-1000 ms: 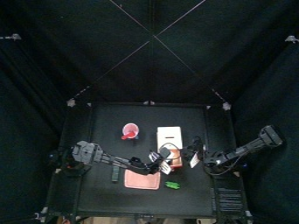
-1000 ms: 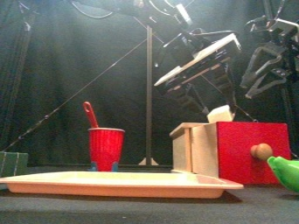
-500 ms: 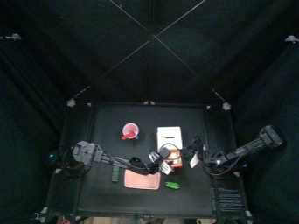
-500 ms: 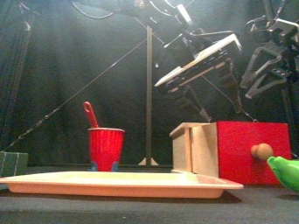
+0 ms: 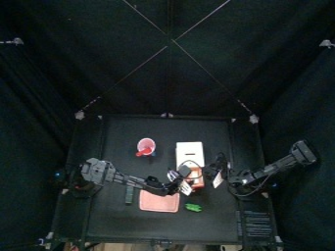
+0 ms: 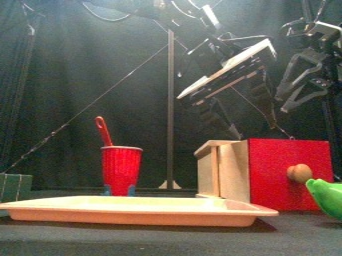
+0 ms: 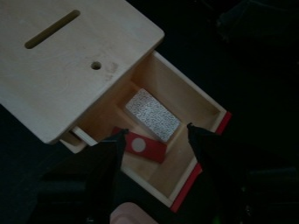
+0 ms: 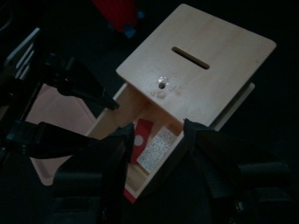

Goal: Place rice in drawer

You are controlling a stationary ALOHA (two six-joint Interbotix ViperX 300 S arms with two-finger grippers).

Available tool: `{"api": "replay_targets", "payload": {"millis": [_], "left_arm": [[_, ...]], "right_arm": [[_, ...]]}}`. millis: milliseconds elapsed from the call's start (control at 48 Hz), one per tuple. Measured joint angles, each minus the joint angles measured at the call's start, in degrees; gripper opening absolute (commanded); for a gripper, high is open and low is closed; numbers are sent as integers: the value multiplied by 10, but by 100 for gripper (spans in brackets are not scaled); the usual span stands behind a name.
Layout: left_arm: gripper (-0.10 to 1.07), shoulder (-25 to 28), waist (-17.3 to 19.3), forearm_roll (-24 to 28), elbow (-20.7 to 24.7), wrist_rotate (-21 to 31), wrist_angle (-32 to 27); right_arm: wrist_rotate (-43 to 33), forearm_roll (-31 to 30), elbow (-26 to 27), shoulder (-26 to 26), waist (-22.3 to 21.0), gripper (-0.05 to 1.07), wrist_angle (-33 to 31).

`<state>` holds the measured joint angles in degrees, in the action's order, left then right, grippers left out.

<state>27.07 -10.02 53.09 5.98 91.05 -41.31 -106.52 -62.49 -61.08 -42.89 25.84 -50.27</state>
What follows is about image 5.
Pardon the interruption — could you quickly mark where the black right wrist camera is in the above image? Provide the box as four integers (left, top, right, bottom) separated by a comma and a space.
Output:
205, 153, 230, 178

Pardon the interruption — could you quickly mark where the dark grey rectangular bar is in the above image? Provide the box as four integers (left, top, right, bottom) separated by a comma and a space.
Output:
123, 185, 135, 206

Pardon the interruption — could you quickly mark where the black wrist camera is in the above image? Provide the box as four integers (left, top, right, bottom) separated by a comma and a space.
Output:
205, 153, 230, 178
177, 165, 193, 177

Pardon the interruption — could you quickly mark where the black table edge clamp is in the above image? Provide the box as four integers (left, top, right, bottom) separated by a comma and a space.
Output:
150, 239, 174, 247

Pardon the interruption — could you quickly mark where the pink cutting board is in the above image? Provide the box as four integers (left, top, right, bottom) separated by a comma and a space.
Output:
138, 189, 182, 214

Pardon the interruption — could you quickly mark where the thin white cord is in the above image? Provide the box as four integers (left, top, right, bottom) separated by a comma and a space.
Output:
121, 0, 254, 116
81, 0, 233, 112

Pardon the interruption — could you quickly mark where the pink cup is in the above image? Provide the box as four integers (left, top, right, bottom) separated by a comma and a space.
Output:
137, 137, 159, 156

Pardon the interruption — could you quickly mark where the black left wrist camera cable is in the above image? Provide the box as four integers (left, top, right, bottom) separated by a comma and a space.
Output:
178, 159, 205, 180

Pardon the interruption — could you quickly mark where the black vertical frame pole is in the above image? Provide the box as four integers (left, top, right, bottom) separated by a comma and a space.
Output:
166, 0, 174, 116

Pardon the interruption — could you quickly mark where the orange block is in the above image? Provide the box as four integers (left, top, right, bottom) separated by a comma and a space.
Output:
187, 168, 206, 191

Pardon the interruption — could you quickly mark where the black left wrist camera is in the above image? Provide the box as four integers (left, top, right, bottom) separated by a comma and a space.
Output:
177, 165, 193, 177

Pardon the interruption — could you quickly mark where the green toy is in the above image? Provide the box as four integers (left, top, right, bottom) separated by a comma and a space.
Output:
183, 202, 203, 213

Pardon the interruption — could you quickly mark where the light wooden drawer box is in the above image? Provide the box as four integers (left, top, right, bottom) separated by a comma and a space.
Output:
175, 140, 207, 172

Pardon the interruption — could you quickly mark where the red spoon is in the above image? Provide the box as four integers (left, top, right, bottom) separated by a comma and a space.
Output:
135, 146, 155, 158

